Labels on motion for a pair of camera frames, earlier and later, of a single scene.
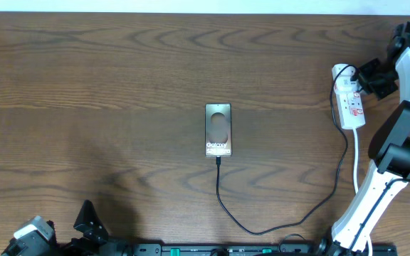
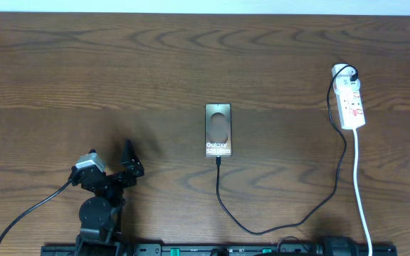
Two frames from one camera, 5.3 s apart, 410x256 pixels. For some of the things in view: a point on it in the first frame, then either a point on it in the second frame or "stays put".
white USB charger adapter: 342,82 stays put
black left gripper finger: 90,223 -> 93,179
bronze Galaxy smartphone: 218,127 stays put
